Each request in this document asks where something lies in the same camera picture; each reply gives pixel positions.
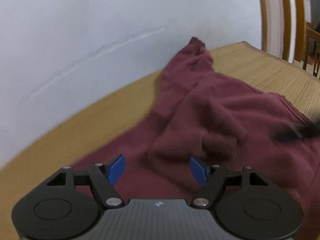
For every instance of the white curtain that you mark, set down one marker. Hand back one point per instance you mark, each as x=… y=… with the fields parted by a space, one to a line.
x=273 y=17

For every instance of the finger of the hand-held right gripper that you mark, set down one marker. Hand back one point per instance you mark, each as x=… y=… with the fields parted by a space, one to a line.
x=297 y=133

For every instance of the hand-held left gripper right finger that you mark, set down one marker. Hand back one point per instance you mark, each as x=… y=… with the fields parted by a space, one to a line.
x=198 y=171

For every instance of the wooden door frame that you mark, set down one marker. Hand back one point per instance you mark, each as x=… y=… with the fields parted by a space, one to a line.
x=262 y=10

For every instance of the maroon hoodie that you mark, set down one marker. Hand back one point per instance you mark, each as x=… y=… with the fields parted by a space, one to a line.
x=212 y=110

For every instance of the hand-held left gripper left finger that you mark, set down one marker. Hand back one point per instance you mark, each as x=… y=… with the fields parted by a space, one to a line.
x=116 y=170

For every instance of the wooden chair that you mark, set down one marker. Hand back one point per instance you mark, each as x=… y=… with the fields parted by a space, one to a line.
x=310 y=33

